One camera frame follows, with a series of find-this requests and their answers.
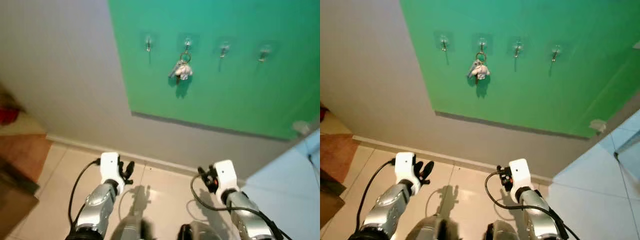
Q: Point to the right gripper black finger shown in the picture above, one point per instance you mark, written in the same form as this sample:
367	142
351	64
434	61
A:
205	182
500	170
202	171
502	182

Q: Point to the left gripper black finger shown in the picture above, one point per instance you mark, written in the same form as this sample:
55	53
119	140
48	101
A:
130	169
121	162
418	161
429	169

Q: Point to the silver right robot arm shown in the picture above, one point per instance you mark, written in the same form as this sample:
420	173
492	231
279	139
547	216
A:
540	215
247	215

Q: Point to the clear adhesive metal hook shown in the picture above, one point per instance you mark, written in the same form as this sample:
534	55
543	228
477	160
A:
481	43
264	52
187	42
555	51
224	48
518	47
443	43
148	43

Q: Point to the grey right robot leg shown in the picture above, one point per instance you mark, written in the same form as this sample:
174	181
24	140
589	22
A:
200	232

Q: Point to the grey robot leg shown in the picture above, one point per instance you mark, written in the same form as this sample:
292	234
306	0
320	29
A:
200	232
131	229
425	229

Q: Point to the grey left robot leg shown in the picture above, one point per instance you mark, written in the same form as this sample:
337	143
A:
131	229
425	229

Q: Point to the white door panel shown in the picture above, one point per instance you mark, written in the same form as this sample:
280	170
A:
282	200
600	195

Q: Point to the dark brown furniture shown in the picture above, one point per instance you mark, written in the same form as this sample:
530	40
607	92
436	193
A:
14	197
329	200

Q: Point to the white tape piece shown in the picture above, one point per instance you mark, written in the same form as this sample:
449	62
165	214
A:
597	125
300	127

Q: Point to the red object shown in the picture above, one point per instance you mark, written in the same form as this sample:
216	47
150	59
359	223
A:
322	113
7	115

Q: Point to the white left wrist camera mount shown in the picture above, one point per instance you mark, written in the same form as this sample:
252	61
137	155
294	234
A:
108	167
404	167

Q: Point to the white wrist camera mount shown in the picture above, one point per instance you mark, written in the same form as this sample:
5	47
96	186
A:
108	167
226	175
521	173
404	167

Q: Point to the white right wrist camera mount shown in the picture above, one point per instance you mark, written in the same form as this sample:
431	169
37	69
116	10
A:
226	175
521	173

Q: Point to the green wall board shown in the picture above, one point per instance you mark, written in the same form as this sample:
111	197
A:
540	90
225	95

